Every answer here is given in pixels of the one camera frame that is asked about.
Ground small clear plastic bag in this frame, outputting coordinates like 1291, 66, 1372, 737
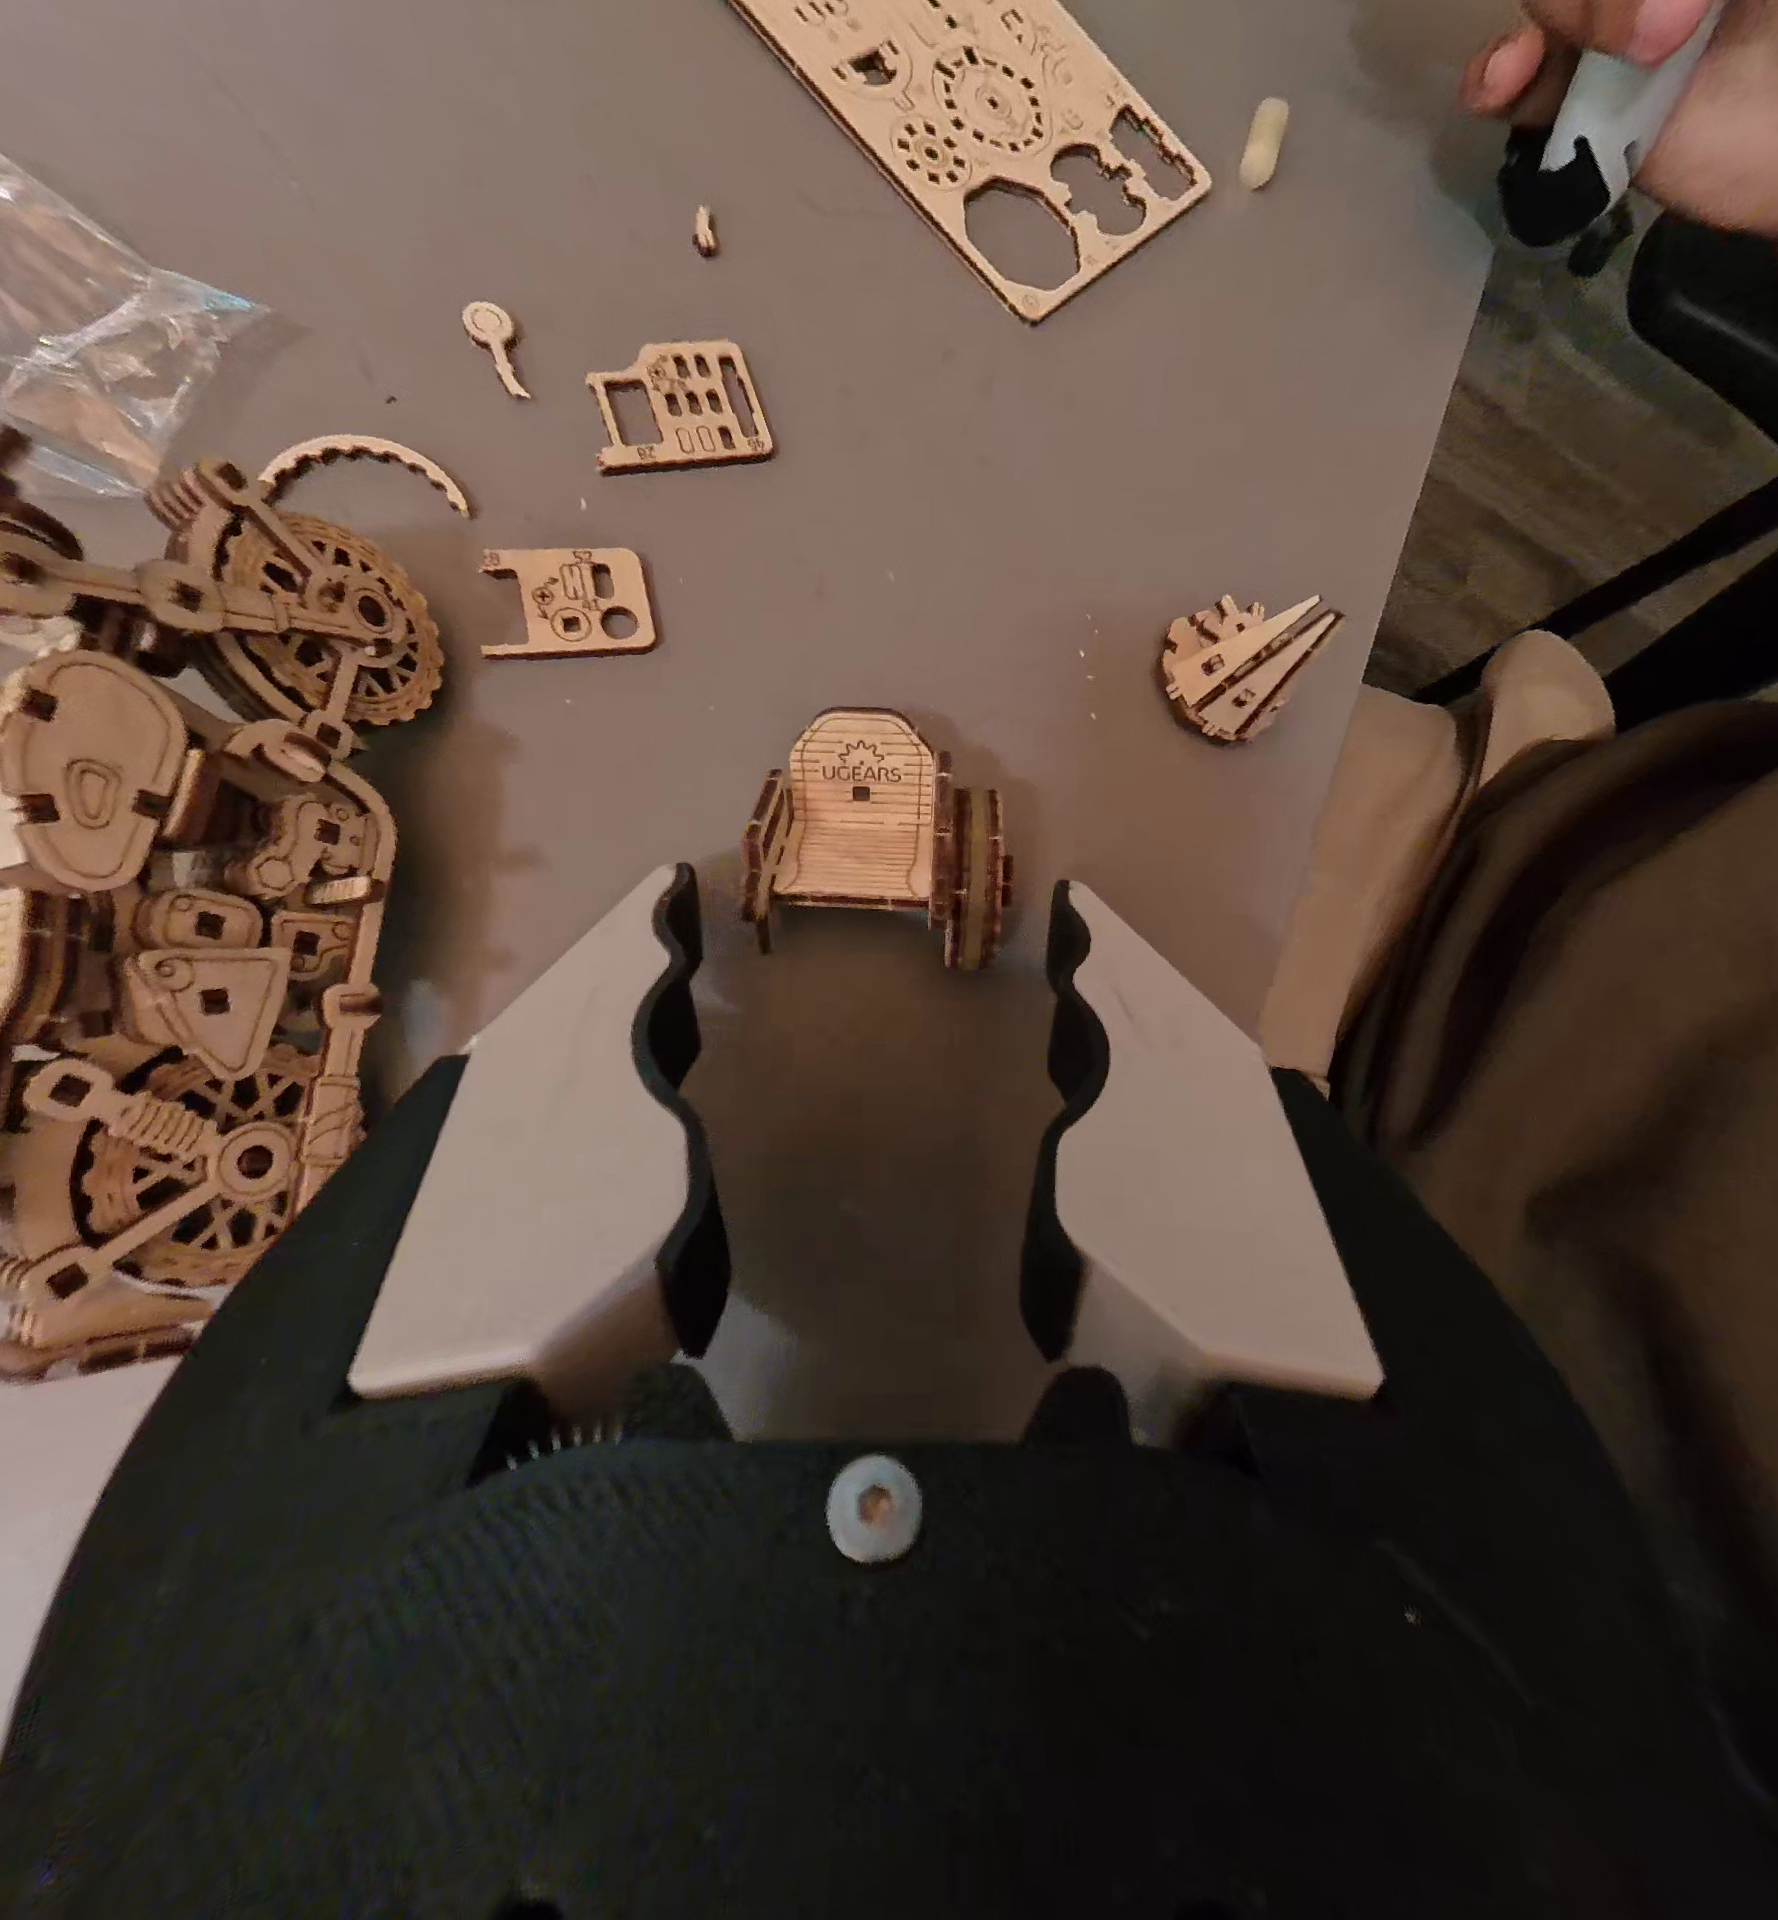
0, 121, 273, 500

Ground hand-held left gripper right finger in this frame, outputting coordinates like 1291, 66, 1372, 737
1017, 878, 1388, 1444

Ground toothed wooden arc piece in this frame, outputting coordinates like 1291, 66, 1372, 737
253, 432, 473, 520

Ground cone-shaped wooden wheel assembly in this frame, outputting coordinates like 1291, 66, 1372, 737
1162, 593, 1345, 750

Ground round-headed wooden pin piece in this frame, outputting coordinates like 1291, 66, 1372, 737
460, 296, 535, 401

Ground person's beige pants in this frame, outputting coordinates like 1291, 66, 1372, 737
1262, 626, 1622, 1119

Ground person's brown shirt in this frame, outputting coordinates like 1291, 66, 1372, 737
1322, 692, 1778, 1920

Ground slotted small wooden frame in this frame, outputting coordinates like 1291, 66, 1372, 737
584, 337, 778, 478

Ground wooden sidecar model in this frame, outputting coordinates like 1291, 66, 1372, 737
740, 705, 1015, 973

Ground grey desk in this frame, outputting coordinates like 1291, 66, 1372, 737
0, 0, 1500, 1863

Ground wooden parts sheet with gears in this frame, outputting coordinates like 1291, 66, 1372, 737
723, 0, 1216, 328

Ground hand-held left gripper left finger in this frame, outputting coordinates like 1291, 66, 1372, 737
344, 862, 735, 1403

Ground small wooden frame with holes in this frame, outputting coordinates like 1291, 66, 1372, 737
477, 544, 663, 663

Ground wooden motorcycle model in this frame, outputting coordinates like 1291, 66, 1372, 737
0, 423, 445, 1385

